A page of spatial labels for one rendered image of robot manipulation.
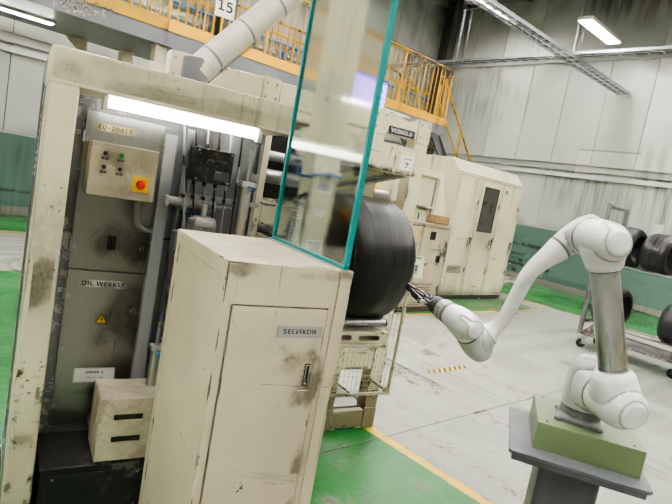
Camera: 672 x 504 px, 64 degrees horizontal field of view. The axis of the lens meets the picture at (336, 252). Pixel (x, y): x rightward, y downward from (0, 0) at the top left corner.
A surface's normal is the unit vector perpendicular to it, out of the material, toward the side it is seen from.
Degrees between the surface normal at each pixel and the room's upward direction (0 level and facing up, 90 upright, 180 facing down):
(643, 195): 90
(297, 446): 90
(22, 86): 90
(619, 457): 90
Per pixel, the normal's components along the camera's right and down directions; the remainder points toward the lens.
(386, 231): 0.51, -0.38
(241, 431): 0.50, 0.19
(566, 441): -0.31, 0.06
